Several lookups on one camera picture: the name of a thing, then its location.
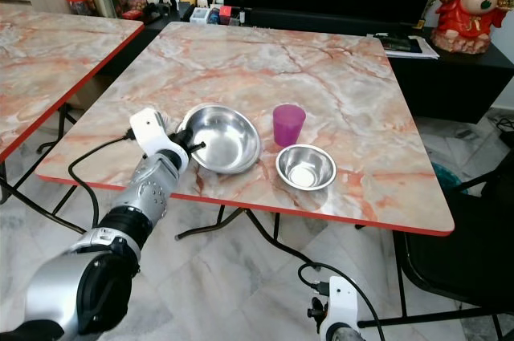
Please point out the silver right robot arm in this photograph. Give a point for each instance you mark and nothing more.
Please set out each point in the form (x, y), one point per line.
(345, 336)

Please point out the black chair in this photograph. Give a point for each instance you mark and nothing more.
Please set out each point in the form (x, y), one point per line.
(470, 249)

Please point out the small steel bowl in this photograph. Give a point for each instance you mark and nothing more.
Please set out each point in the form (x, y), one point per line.
(306, 167)

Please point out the short clear jar red lid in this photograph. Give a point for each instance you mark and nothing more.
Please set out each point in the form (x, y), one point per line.
(78, 5)

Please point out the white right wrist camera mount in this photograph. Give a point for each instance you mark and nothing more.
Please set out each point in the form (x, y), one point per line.
(342, 301)

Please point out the stack of papers with remote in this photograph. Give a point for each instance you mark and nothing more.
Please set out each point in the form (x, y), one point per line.
(405, 44)

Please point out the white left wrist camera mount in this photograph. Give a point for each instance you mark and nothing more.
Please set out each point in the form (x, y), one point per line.
(149, 128)

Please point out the large steel bowl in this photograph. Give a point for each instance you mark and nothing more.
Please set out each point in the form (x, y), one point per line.
(225, 139)

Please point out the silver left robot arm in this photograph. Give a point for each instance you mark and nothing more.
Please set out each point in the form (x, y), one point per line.
(151, 190)

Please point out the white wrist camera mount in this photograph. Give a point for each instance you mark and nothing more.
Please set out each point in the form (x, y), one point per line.
(149, 128)
(342, 301)

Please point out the marble folding table red edge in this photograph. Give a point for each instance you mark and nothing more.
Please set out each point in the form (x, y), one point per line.
(56, 68)
(321, 72)

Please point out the purple plastic cup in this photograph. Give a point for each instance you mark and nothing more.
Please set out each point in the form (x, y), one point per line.
(288, 124)

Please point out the red laughing Buddha statue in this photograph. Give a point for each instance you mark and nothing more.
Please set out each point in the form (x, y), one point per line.
(470, 8)

